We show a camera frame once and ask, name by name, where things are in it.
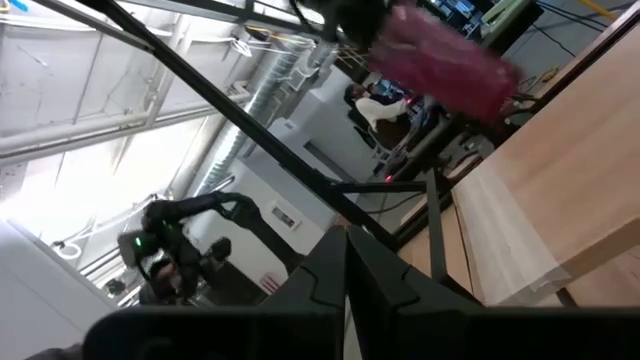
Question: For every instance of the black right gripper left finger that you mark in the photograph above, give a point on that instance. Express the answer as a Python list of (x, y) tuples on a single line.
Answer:
[(320, 270)]

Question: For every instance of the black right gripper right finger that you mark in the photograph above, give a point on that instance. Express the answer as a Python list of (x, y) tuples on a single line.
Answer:
[(380, 280)]

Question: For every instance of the wooden shelf with black frame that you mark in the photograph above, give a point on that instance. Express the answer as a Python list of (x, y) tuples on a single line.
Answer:
[(550, 175)]

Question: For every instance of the pink faceted tall cup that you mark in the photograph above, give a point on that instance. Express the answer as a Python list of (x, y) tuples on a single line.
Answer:
[(440, 60)]

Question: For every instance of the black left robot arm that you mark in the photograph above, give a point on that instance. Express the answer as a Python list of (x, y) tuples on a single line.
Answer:
[(235, 202)]

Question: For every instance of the silver ventilation duct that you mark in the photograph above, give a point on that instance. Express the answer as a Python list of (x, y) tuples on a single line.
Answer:
[(260, 105)]

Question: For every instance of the black rig frame bar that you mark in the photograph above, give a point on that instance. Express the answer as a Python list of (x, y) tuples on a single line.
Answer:
[(225, 107)]

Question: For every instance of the person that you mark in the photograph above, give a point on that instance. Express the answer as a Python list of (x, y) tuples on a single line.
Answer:
[(380, 107)]

